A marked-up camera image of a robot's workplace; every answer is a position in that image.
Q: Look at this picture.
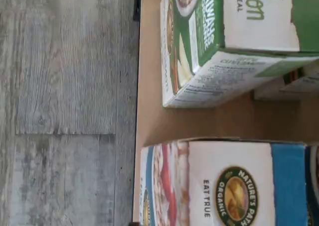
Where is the blue white oatmeal box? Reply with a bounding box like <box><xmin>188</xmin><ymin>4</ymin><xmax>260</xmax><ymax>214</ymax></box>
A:
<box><xmin>139</xmin><ymin>137</ymin><xmax>308</xmax><ymax>226</ymax></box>

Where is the wooden shelf board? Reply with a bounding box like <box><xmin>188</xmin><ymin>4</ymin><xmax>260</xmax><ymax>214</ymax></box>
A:
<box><xmin>131</xmin><ymin>0</ymin><xmax>319</xmax><ymax>226</ymax></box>

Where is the green white oatmeal box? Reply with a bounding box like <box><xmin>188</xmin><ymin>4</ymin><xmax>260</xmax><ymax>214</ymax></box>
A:
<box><xmin>161</xmin><ymin>0</ymin><xmax>319</xmax><ymax>109</ymax></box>
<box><xmin>254</xmin><ymin>66</ymin><xmax>319</xmax><ymax>101</ymax></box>

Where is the black metal shelving rack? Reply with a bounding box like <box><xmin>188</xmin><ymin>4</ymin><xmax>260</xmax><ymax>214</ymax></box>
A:
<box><xmin>133</xmin><ymin>0</ymin><xmax>142</xmax><ymax>21</ymax></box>

